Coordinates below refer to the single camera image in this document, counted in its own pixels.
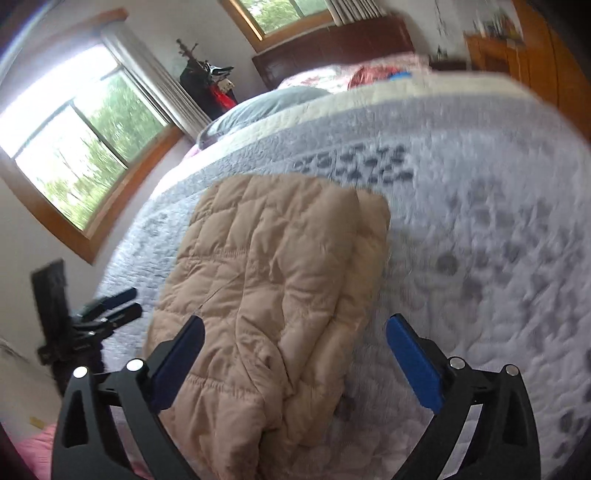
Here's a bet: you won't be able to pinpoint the wooden wardrobe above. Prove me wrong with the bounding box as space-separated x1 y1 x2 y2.
513 0 590 140

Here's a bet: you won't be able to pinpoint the beige quilted long coat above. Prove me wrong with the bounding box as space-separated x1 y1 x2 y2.
143 174 390 479

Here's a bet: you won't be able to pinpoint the beige curtain left window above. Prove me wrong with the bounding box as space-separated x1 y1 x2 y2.
100 21 211 141

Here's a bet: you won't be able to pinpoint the striped curtain back window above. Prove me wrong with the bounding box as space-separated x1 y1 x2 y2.
325 0 388 26

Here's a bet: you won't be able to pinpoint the grey patterned quilted bedspread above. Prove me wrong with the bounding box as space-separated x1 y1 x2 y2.
99 74 590 479

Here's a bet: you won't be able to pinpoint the small wooden frame window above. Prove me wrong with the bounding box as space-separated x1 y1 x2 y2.
219 0 334 53

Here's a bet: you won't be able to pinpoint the coat rack with clothes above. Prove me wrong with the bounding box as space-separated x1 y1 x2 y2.
176 39 238 120

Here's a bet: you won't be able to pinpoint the dark wooden headboard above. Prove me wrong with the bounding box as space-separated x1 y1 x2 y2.
252 14 415 90

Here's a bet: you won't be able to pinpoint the large wooden frame window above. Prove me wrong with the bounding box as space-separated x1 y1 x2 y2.
1 7 184 264

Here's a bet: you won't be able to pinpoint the wooden desk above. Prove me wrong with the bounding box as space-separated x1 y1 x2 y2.
464 33 530 86

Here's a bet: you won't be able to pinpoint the red patterned cloth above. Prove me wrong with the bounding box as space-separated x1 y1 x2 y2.
348 65 412 90

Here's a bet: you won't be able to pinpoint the grey pillow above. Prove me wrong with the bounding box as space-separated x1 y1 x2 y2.
197 86 329 150

